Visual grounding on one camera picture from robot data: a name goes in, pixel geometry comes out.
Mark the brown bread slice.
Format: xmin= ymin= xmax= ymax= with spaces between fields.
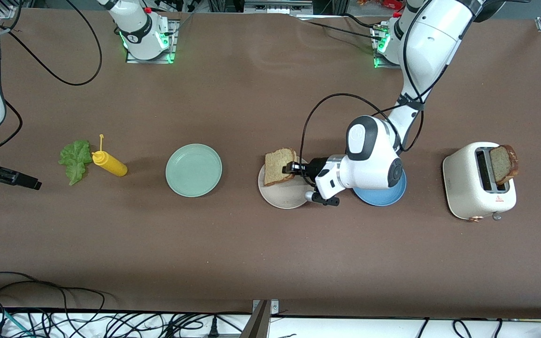
xmin=489 ymin=144 xmax=519 ymax=185
xmin=263 ymin=147 xmax=298 ymax=187

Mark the green lettuce leaf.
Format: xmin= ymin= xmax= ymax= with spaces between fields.
xmin=58 ymin=139 xmax=93 ymax=186

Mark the yellow mustard squeeze bottle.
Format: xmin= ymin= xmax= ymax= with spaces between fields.
xmin=91 ymin=134 xmax=128 ymax=177

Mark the beige plate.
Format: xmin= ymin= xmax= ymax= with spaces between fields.
xmin=257 ymin=154 xmax=316 ymax=209

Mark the blue plate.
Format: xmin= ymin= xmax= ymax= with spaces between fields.
xmin=351 ymin=167 xmax=407 ymax=207

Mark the light green plate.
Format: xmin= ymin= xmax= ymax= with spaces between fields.
xmin=165 ymin=143 xmax=223 ymax=198

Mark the white toaster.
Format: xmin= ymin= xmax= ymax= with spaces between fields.
xmin=442 ymin=142 xmax=518 ymax=222

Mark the grey metal box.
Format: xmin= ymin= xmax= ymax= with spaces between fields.
xmin=244 ymin=0 xmax=314 ymax=15

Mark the red packaged item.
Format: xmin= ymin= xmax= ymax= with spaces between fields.
xmin=357 ymin=0 xmax=405 ymax=11

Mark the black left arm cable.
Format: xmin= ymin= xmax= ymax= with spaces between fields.
xmin=300 ymin=14 xmax=475 ymax=165

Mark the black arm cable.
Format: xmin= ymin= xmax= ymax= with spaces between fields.
xmin=0 ymin=0 xmax=103 ymax=154
xmin=300 ymin=14 xmax=475 ymax=165

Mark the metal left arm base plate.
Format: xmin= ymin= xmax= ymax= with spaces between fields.
xmin=371 ymin=23 xmax=402 ymax=70

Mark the black base cable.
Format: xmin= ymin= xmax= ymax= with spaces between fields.
xmin=294 ymin=13 xmax=386 ymax=44

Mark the metal table bracket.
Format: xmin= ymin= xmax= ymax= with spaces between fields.
xmin=240 ymin=299 xmax=280 ymax=338

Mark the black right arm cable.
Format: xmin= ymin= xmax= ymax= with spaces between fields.
xmin=0 ymin=0 xmax=103 ymax=154

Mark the aluminium frame rail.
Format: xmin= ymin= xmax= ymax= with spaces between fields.
xmin=0 ymin=0 xmax=23 ymax=20

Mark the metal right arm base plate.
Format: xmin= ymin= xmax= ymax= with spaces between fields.
xmin=125 ymin=19 xmax=178 ymax=64

